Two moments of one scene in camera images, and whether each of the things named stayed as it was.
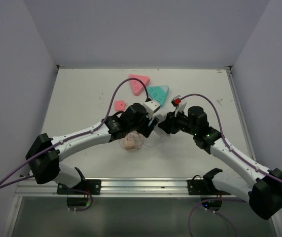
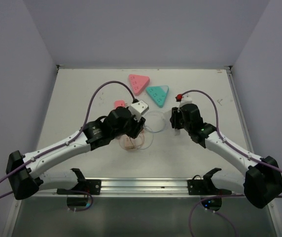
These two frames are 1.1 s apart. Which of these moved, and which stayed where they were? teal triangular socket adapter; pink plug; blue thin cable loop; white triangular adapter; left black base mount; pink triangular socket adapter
Moved: blue thin cable loop; white triangular adapter
Stayed: pink plug; teal triangular socket adapter; left black base mount; pink triangular socket adapter
